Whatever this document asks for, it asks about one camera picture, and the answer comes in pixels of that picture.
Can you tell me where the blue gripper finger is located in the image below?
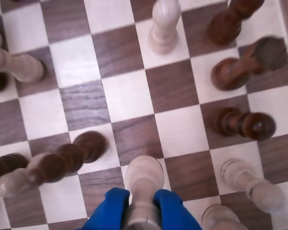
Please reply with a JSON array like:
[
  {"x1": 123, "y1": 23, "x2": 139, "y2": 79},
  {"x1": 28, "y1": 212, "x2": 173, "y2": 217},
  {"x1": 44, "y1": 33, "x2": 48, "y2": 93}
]
[
  {"x1": 153, "y1": 189, "x2": 204, "y2": 230},
  {"x1": 79, "y1": 187, "x2": 131, "y2": 230}
]

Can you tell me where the light wooden rook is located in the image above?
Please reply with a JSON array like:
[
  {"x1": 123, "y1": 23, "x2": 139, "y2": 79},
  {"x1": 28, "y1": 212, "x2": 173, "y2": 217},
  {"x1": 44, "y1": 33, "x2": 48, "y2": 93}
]
[{"x1": 123, "y1": 155, "x2": 165, "y2": 230}]

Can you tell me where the light wooden knight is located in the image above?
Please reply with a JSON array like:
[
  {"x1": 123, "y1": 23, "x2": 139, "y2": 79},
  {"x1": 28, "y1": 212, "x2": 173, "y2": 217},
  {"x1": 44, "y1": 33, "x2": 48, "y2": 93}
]
[{"x1": 201, "y1": 203, "x2": 249, "y2": 230}]

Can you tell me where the light wooden pawn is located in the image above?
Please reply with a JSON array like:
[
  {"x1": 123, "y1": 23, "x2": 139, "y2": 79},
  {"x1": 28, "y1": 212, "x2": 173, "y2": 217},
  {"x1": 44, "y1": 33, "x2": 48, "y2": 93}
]
[
  {"x1": 147, "y1": 0, "x2": 182, "y2": 55},
  {"x1": 0, "y1": 153, "x2": 48, "y2": 199},
  {"x1": 0, "y1": 23, "x2": 45, "y2": 84},
  {"x1": 220, "y1": 158, "x2": 287, "y2": 214}
]

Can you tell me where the dark wooden knight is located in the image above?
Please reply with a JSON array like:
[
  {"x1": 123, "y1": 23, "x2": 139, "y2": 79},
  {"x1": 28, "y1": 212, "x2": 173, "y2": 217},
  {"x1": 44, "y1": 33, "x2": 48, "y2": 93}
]
[{"x1": 0, "y1": 153, "x2": 29, "y2": 199}]

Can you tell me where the wooden chessboard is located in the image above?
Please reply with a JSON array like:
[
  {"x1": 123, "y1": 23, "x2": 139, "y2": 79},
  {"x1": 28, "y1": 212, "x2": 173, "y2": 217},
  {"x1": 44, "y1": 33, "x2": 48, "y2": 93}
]
[{"x1": 0, "y1": 0, "x2": 288, "y2": 230}]

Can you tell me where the dark wooden rook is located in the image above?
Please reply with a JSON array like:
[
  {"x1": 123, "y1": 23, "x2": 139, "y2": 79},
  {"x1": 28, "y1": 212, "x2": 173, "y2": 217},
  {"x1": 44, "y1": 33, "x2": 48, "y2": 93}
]
[{"x1": 210, "y1": 35, "x2": 288, "y2": 92}]

